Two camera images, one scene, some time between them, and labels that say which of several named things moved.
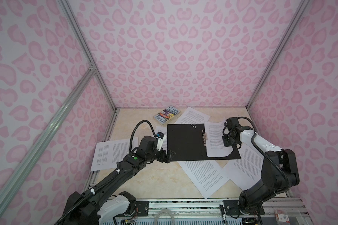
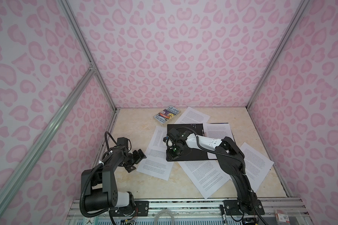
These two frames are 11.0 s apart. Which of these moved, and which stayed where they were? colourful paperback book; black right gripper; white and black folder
Moved: black right gripper
Stayed: white and black folder; colourful paperback book
